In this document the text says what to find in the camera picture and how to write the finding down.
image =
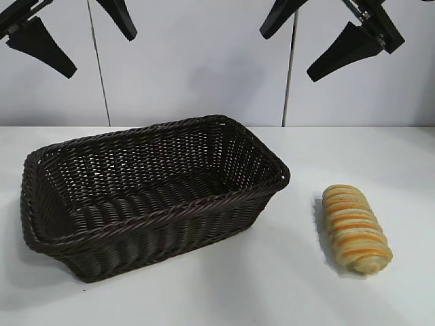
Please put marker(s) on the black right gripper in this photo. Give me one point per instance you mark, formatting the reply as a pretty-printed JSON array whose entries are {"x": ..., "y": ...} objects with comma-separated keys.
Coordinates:
[{"x": 380, "y": 23}]

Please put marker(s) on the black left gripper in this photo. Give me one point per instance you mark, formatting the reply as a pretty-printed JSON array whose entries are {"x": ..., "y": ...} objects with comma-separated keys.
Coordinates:
[{"x": 17, "y": 15}]

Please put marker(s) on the long striped bread loaf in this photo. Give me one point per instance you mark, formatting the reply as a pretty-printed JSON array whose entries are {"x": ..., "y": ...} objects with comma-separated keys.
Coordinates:
[{"x": 353, "y": 231}]

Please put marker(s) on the dark brown woven basket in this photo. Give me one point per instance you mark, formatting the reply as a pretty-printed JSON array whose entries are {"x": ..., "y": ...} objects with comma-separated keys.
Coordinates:
[{"x": 159, "y": 217}]

